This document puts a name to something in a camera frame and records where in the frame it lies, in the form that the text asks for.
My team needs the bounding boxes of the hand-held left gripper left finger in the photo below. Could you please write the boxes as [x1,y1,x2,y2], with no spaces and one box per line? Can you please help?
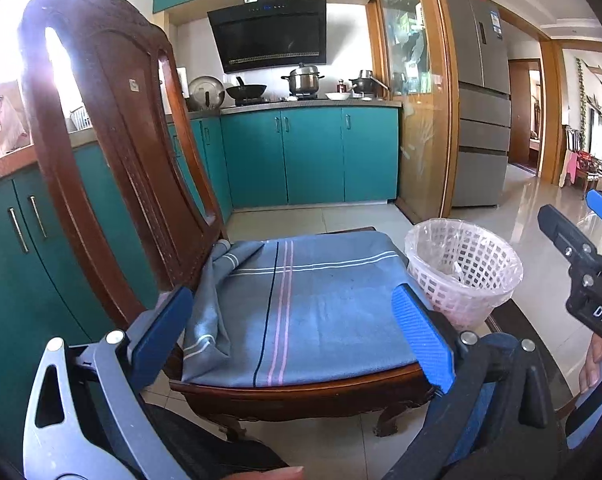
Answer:
[22,286,197,480]

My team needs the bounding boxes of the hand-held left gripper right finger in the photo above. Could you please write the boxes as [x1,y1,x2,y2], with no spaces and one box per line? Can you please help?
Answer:
[386,283,568,480]

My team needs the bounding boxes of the white mesh wastebasket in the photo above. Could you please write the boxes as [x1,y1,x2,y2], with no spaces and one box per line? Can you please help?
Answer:
[404,217,524,330]

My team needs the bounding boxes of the person's right hand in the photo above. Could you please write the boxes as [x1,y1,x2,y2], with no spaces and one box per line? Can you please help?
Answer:
[578,332,602,396]

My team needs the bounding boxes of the person's left hand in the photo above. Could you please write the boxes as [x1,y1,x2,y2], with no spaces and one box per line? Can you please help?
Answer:
[220,465,306,480]

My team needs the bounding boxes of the dark wooden armchair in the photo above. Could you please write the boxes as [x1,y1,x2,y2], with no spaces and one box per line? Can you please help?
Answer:
[563,127,602,191]

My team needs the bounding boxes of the pink hanging cloth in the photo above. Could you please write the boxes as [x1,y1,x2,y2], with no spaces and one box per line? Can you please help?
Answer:
[561,152,579,188]

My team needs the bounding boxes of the blue-grey striped cloth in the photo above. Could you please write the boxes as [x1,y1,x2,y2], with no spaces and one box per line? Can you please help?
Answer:
[181,230,432,388]

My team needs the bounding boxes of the green garland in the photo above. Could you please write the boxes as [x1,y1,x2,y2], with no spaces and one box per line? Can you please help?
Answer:
[575,57,589,153]

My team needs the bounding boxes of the wooden doorway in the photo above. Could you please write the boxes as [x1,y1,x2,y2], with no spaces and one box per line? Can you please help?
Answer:
[508,59,544,178]

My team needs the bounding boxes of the silver refrigerator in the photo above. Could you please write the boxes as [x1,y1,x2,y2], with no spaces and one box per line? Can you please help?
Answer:
[441,0,512,209]

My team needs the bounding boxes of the glass sliding door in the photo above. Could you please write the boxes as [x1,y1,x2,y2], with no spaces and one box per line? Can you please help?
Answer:
[366,0,462,226]

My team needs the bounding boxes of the teal lower cabinets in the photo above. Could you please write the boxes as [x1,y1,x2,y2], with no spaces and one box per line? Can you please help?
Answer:
[0,106,401,461]

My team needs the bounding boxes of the white dish rack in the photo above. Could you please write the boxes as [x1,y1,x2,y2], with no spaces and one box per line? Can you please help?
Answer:
[70,105,92,133]

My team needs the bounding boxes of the carved wooden chair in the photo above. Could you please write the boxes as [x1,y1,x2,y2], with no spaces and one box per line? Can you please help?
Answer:
[18,0,439,441]

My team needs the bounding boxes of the steel pan lid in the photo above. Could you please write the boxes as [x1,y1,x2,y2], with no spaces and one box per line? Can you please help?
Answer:
[187,76,226,112]

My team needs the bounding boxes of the black cooking pot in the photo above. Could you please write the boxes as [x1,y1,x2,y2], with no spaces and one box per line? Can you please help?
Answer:
[348,70,389,98]

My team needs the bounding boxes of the black wok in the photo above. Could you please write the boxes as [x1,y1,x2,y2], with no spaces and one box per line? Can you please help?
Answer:
[225,76,268,102]

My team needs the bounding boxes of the pale pink cloth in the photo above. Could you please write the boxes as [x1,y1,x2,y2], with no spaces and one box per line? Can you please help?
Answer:
[0,82,32,163]

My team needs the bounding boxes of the gas stove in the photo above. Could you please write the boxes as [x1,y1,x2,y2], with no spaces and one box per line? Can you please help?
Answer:
[236,94,327,107]

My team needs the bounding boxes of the steel stockpot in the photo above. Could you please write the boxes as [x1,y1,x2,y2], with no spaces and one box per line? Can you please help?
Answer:
[281,62,326,97]

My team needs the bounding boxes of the black range hood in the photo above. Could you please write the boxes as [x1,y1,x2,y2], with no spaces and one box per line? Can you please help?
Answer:
[207,0,328,75]

